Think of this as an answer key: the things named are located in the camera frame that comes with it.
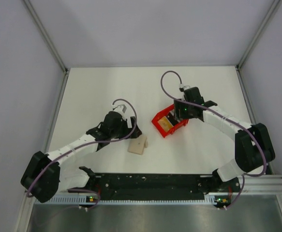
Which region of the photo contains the red plastic card tray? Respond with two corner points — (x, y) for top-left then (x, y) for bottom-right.
(151, 104), (189, 138)

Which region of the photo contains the beige card holder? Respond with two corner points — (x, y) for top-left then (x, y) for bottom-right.
(128, 134), (148, 155)

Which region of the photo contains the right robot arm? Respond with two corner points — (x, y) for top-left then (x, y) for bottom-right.
(174, 85), (275, 191)

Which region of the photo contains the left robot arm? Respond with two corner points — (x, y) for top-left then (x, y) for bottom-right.
(20, 111), (142, 203)

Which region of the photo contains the gold credit card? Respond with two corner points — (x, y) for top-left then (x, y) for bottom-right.
(158, 116), (173, 132)

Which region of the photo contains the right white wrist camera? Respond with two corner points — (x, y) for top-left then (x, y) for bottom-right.
(179, 84), (191, 92)

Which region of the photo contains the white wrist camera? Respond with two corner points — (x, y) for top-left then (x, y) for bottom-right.
(179, 84), (191, 92)
(112, 104), (127, 115)

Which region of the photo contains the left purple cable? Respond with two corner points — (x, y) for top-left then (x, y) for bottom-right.
(26, 98), (138, 198)

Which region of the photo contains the purple cable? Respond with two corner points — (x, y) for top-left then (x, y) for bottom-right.
(26, 98), (138, 198)
(160, 71), (268, 176)

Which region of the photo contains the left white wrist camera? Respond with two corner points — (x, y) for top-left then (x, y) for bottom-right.
(112, 104), (127, 115)

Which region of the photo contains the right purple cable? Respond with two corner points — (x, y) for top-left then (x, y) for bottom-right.
(160, 71), (268, 176)

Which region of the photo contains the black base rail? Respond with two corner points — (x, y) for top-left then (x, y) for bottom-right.
(68, 168), (240, 201)

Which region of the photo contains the white slotted cable duct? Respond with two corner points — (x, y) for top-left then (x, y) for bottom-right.
(44, 194), (230, 206)

